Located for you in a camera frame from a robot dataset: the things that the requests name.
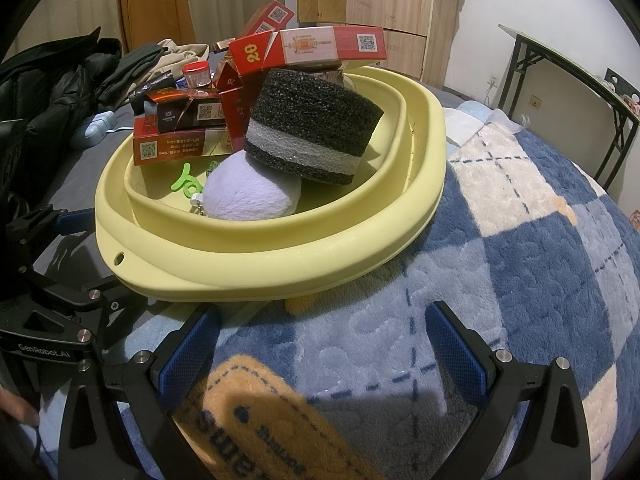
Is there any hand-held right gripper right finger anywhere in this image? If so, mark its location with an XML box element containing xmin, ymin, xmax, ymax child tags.
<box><xmin>425</xmin><ymin>301</ymin><xmax>594</xmax><ymax>480</ymax></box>

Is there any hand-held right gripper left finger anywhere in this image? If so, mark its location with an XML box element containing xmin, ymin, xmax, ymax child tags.
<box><xmin>57</xmin><ymin>304</ymin><xmax>223</xmax><ymax>480</ymax></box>

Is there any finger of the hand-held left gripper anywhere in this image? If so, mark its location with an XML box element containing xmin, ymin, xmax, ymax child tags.
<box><xmin>80</xmin><ymin>275</ymin><xmax>133</xmax><ymax>312</ymax></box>
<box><xmin>10</xmin><ymin>207</ymin><xmax>97</xmax><ymax>247</ymax></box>

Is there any red gold cigarette carton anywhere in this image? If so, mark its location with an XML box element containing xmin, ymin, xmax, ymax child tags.
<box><xmin>132</xmin><ymin>117</ymin><xmax>236</xmax><ymax>167</ymax></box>

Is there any yellow plastic basin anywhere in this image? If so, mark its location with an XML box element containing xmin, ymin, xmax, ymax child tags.
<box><xmin>94</xmin><ymin>62</ymin><xmax>447</xmax><ymax>303</ymax></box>

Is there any dark red small box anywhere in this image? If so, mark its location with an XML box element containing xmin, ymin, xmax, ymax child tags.
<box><xmin>144</xmin><ymin>87</ymin><xmax>226</xmax><ymax>128</ymax></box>

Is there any black grey foam cylinder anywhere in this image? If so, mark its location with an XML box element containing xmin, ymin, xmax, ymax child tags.
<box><xmin>243</xmin><ymin>67</ymin><xmax>385</xmax><ymax>187</ymax></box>

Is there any person's left hand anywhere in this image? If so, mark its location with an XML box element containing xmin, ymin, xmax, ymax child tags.
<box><xmin>0</xmin><ymin>387</ymin><xmax>40</xmax><ymax>428</ymax></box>

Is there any blue checkered fleece blanket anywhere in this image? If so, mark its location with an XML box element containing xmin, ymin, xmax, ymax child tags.
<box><xmin>35</xmin><ymin>100</ymin><xmax>640</xmax><ymax>480</ymax></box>

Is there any green plastic clip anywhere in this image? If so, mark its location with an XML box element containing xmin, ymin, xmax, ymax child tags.
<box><xmin>169</xmin><ymin>160</ymin><xmax>223</xmax><ymax>211</ymax></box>

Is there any black jacket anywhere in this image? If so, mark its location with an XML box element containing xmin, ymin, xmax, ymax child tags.
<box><xmin>0</xmin><ymin>27</ymin><xmax>123</xmax><ymax>128</ymax></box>

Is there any black pouch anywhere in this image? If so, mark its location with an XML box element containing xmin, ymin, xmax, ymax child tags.
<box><xmin>129</xmin><ymin>72</ymin><xmax>176</xmax><ymax>110</ymax></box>

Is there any dark green clothing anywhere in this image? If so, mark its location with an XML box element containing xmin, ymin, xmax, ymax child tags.
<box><xmin>97</xmin><ymin>45</ymin><xmax>171</xmax><ymax>106</ymax></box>

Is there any purple plush ball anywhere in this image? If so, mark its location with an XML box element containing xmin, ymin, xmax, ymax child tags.
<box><xmin>202</xmin><ymin>150</ymin><xmax>302</xmax><ymax>221</ymax></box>

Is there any red lid clear jar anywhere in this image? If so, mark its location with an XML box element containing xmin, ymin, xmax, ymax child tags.
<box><xmin>181</xmin><ymin>60</ymin><xmax>211</xmax><ymax>90</ymax></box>

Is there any beige clothing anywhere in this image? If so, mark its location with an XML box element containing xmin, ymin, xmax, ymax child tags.
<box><xmin>145</xmin><ymin>39</ymin><xmax>211</xmax><ymax>86</ymax></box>

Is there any brown wooden door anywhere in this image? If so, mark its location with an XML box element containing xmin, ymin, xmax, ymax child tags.
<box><xmin>117</xmin><ymin>0</ymin><xmax>196</xmax><ymax>53</ymax></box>

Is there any light blue white cloth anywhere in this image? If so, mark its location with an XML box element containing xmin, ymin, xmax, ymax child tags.
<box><xmin>442</xmin><ymin>100</ymin><xmax>521</xmax><ymax>146</ymax></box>

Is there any black folding table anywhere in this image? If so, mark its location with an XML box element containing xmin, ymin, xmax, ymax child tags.
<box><xmin>497</xmin><ymin>24</ymin><xmax>640</xmax><ymax>193</ymax></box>

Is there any wooden wardrobe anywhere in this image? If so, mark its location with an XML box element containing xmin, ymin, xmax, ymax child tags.
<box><xmin>297</xmin><ymin>0</ymin><xmax>461</xmax><ymax>83</ymax></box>

